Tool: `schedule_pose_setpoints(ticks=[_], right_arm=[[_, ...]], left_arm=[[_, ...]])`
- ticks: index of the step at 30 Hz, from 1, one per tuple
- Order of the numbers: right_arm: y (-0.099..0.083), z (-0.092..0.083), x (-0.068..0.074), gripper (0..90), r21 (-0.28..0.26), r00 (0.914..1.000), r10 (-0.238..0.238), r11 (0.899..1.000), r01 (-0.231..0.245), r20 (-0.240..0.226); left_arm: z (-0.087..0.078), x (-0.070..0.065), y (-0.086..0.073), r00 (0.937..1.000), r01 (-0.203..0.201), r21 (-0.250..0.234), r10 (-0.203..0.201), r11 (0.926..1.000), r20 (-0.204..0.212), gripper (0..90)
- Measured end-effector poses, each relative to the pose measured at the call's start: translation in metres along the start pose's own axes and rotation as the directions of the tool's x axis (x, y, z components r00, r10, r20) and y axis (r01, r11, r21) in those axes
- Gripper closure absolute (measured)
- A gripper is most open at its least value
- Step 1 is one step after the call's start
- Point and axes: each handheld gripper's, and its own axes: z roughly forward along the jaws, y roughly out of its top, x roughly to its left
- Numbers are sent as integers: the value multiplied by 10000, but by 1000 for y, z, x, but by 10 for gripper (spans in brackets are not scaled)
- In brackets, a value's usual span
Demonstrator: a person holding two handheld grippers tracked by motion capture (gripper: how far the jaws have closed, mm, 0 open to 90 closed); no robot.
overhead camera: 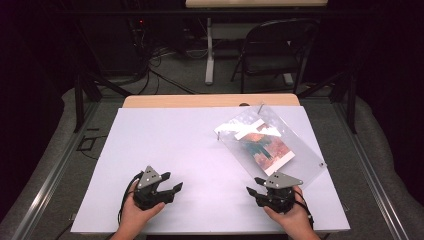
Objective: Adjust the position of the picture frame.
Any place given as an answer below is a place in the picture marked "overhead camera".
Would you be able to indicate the black computer tower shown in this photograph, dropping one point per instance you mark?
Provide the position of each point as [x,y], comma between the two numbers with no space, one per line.
[113,46]

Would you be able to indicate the light wooden table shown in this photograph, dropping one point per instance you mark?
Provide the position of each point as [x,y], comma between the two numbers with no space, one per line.
[186,100]

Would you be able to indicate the person's left hand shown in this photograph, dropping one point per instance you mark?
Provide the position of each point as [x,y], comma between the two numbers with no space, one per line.
[136,218]

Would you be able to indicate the white board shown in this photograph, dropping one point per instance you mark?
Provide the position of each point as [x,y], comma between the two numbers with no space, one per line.
[186,156]

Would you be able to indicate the person's right hand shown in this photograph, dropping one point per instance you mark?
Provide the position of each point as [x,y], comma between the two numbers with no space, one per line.
[295,218]

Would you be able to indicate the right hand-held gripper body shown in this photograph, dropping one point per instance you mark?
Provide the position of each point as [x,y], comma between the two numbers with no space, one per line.
[280,181]

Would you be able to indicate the white-legged desk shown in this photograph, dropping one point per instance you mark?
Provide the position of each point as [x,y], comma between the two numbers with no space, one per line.
[209,50]

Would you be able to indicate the black folding chair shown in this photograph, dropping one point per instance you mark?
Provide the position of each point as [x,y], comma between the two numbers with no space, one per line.
[266,63]

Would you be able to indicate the aluminium rail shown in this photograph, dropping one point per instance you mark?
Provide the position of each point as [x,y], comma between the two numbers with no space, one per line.
[373,176]
[50,180]

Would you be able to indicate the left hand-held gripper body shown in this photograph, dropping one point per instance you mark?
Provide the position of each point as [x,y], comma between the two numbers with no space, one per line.
[150,178]

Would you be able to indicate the colourful painting photo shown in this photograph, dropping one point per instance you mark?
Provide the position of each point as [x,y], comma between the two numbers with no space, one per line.
[266,148]

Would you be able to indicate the black metal crossbar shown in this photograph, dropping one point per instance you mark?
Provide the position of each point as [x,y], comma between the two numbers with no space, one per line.
[133,12]

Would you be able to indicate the black metal stand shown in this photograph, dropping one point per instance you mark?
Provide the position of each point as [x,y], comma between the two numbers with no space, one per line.
[79,100]
[351,100]

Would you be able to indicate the dark round table grommet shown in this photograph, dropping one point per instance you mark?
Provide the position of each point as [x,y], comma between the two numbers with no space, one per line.
[244,104]

